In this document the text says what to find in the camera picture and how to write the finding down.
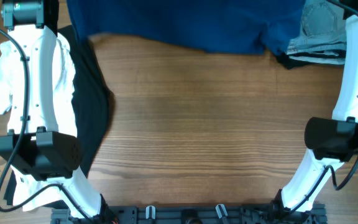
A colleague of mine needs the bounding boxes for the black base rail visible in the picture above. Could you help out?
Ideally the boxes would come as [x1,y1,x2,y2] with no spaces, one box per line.
[50,203,328,224]

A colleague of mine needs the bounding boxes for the black garment under shirts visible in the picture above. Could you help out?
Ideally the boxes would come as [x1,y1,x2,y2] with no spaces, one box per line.
[3,24,111,210]

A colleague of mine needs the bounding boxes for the folded light blue jeans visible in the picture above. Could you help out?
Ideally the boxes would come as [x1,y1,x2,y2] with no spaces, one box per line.
[286,0,346,55]

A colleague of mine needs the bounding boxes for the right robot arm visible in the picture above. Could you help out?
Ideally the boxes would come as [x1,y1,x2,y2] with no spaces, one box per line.
[269,1,358,222]

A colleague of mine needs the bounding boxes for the blue polo shirt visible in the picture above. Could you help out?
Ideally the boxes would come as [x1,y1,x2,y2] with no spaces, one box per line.
[67,0,305,54]

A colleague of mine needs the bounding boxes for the white shirt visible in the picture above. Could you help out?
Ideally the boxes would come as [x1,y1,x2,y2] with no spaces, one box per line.
[0,31,77,205]

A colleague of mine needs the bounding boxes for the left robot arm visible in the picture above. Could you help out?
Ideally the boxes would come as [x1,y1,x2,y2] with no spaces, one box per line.
[0,1,118,223]

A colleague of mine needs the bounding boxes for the folded black garment under jeans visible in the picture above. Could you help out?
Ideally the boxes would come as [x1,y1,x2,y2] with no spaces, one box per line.
[275,50,346,70]

